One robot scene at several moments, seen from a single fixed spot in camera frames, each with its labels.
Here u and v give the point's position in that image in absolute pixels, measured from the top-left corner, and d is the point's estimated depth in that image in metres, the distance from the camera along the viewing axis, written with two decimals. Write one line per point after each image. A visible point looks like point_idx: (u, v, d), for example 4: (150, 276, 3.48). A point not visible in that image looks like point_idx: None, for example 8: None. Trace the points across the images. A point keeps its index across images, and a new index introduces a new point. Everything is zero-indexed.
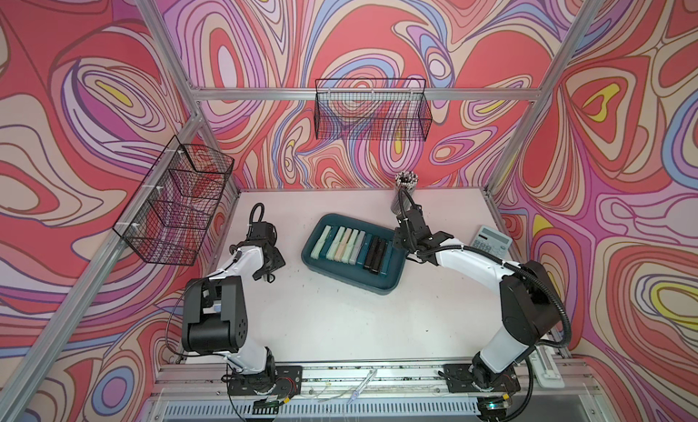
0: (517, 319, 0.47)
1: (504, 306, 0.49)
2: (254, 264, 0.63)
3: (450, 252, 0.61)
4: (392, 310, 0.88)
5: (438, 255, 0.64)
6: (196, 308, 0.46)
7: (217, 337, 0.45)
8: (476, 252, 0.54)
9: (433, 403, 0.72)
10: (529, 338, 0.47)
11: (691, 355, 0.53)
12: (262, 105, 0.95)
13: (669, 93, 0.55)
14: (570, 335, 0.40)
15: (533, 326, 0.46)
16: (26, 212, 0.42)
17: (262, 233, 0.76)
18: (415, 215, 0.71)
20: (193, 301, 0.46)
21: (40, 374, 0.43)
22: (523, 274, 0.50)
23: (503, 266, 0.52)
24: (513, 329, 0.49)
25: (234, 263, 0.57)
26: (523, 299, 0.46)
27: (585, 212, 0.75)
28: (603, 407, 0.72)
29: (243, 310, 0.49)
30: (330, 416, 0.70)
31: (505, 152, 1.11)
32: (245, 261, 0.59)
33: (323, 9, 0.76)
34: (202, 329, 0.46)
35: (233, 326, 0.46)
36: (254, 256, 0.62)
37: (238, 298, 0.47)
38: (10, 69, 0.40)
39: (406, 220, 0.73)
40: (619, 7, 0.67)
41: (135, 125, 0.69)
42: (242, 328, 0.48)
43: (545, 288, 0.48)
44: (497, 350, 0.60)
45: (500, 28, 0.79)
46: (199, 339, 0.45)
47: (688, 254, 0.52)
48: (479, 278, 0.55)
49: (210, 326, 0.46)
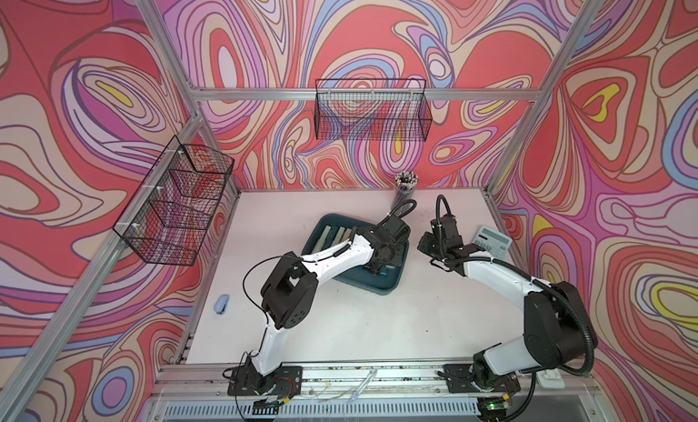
0: (539, 339, 0.45)
1: (526, 323, 0.47)
2: (356, 260, 0.60)
3: (479, 265, 0.60)
4: (391, 310, 0.88)
5: (467, 266, 0.63)
6: (277, 276, 0.53)
7: (276, 310, 0.52)
8: (507, 266, 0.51)
9: (433, 403, 0.72)
10: (550, 361, 0.44)
11: (691, 355, 0.53)
12: (262, 105, 0.95)
13: (669, 93, 0.55)
14: (592, 366, 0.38)
15: (555, 347, 0.43)
16: (26, 212, 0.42)
17: (390, 232, 0.70)
18: (449, 222, 0.71)
20: (284, 264, 0.52)
21: (39, 374, 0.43)
22: (553, 295, 0.48)
23: (532, 283, 0.50)
24: (533, 348, 0.47)
25: (333, 258, 0.56)
26: (547, 319, 0.44)
27: (585, 212, 0.75)
28: (603, 407, 0.72)
29: (308, 304, 0.52)
30: (330, 416, 0.70)
31: (505, 152, 1.11)
32: (344, 261, 0.57)
33: (323, 9, 0.76)
34: (274, 294, 0.53)
35: (286, 316, 0.50)
36: (356, 256, 0.59)
37: (305, 296, 0.49)
38: (11, 69, 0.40)
39: (440, 227, 0.73)
40: (619, 7, 0.67)
41: (135, 125, 0.69)
42: (297, 316, 0.52)
43: (576, 316, 0.45)
44: (503, 355, 0.60)
45: (500, 28, 0.79)
46: (268, 297, 0.54)
47: (689, 254, 0.52)
48: (506, 295, 0.54)
49: (277, 296, 0.53)
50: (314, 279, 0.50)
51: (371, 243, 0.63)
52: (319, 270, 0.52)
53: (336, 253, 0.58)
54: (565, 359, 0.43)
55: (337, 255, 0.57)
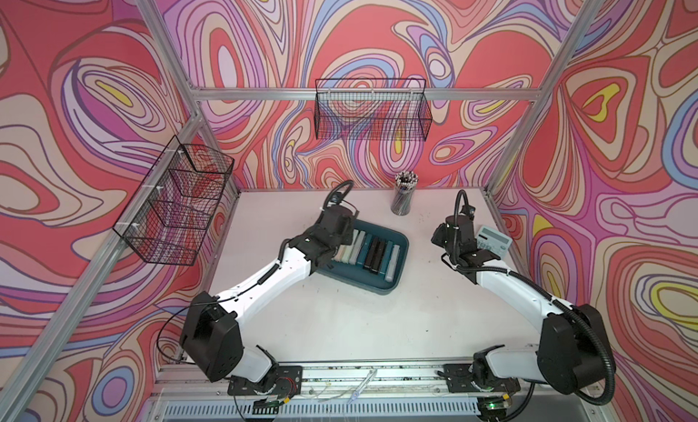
0: (554, 362, 0.43)
1: (542, 345, 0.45)
2: (294, 275, 0.53)
3: (494, 276, 0.57)
4: (391, 309, 0.88)
5: (479, 274, 0.61)
6: (192, 326, 0.44)
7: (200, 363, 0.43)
8: (524, 283, 0.53)
9: (433, 403, 0.72)
10: (565, 384, 0.42)
11: (691, 355, 0.53)
12: (262, 105, 0.95)
13: (669, 93, 0.55)
14: (610, 395, 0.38)
15: (573, 373, 0.41)
16: (26, 212, 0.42)
17: (329, 231, 0.61)
18: (466, 225, 0.66)
20: (194, 311, 0.43)
21: (39, 375, 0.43)
22: (573, 317, 0.45)
23: (551, 303, 0.48)
24: (548, 370, 0.45)
25: (258, 285, 0.48)
26: (567, 344, 0.42)
27: (585, 212, 0.75)
28: (603, 408, 0.72)
29: (234, 347, 0.43)
30: (330, 416, 0.70)
31: (505, 152, 1.11)
32: (273, 285, 0.49)
33: (323, 8, 0.75)
34: (193, 345, 0.44)
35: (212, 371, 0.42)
36: (291, 270, 0.52)
37: (225, 343, 0.41)
38: (10, 69, 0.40)
39: (457, 229, 0.68)
40: (619, 7, 0.67)
41: (135, 125, 0.69)
42: (227, 363, 0.44)
43: (596, 344, 0.44)
44: (507, 358, 0.59)
45: (500, 28, 0.79)
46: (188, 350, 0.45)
47: (688, 254, 0.52)
48: (521, 308, 0.51)
49: (197, 347, 0.44)
50: (233, 321, 0.42)
51: (306, 255, 0.56)
52: (242, 306, 0.44)
53: (262, 279, 0.49)
54: (581, 384, 0.41)
55: (263, 278, 0.49)
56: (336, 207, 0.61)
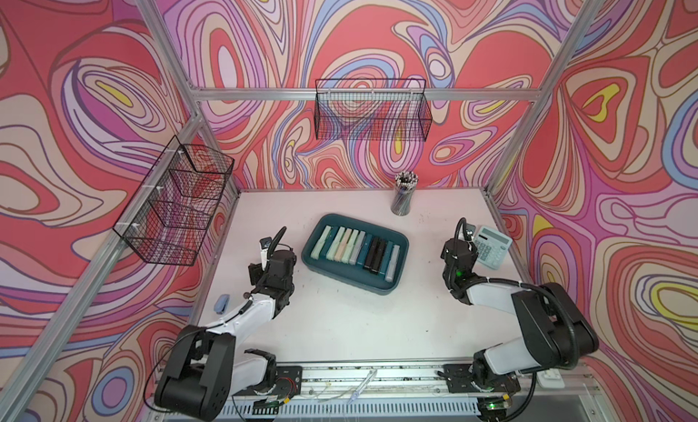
0: (537, 339, 0.46)
1: (524, 324, 0.48)
2: (263, 316, 0.59)
3: (477, 288, 0.65)
4: (391, 309, 0.88)
5: (469, 294, 0.67)
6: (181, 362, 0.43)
7: (191, 400, 0.41)
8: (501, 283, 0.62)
9: (433, 403, 0.72)
10: (549, 360, 0.44)
11: (691, 355, 0.53)
12: (262, 105, 0.95)
13: (669, 93, 0.55)
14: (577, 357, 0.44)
15: (552, 345, 0.44)
16: (26, 212, 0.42)
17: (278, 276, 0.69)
18: (464, 255, 0.70)
20: (182, 347, 0.43)
21: (39, 375, 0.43)
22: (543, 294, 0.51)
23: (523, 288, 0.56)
24: (535, 350, 0.47)
25: (238, 316, 0.53)
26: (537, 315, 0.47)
27: (585, 212, 0.75)
28: (603, 407, 0.72)
29: (225, 376, 0.43)
30: (330, 416, 0.70)
31: (505, 152, 1.11)
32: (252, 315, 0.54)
33: (323, 9, 0.76)
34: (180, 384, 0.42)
35: (204, 409, 0.40)
36: (259, 312, 0.57)
37: (223, 364, 0.42)
38: (10, 69, 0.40)
39: (454, 259, 0.73)
40: (619, 8, 0.66)
41: (135, 125, 0.69)
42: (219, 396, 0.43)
43: (560, 308, 0.50)
44: (503, 351, 0.60)
45: (500, 28, 0.79)
46: (171, 397, 0.41)
47: (688, 254, 0.52)
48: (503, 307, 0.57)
49: (187, 384, 0.42)
50: (230, 338, 0.45)
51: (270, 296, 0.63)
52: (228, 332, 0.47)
53: (244, 310, 0.55)
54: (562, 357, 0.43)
55: (243, 310, 0.55)
56: (278, 253, 0.71)
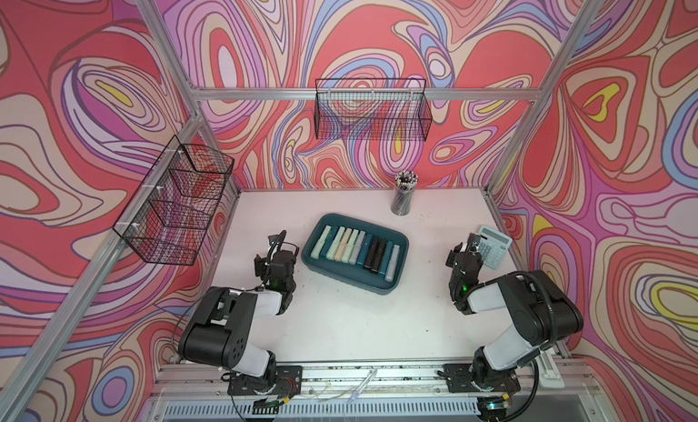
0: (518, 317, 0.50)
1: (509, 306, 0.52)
2: (271, 307, 0.64)
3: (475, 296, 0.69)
4: (391, 309, 0.88)
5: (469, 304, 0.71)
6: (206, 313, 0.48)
7: (214, 342, 0.44)
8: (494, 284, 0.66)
9: (433, 403, 0.72)
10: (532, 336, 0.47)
11: (691, 355, 0.53)
12: (262, 105, 0.95)
13: (670, 93, 0.55)
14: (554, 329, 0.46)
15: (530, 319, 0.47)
16: (26, 212, 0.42)
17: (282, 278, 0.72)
18: (473, 269, 0.72)
20: (209, 301, 0.49)
21: (40, 374, 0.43)
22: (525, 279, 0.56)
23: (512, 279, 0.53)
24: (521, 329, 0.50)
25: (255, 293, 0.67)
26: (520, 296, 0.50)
27: (585, 212, 0.75)
28: (603, 407, 0.72)
29: (244, 330, 0.47)
30: (330, 416, 0.70)
31: (505, 152, 1.11)
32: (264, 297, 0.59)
33: (323, 8, 0.75)
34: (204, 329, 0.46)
35: (225, 356, 0.43)
36: (269, 304, 0.62)
37: (247, 314, 0.48)
38: (10, 69, 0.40)
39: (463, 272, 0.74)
40: (619, 7, 0.67)
41: (135, 125, 0.69)
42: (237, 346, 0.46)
43: (541, 288, 0.54)
44: (500, 344, 0.61)
45: (500, 28, 0.79)
46: (194, 339, 0.45)
47: (687, 253, 0.52)
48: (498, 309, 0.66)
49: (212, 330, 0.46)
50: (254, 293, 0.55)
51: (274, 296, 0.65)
52: None
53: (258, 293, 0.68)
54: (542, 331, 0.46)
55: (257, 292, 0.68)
56: (280, 255, 0.74)
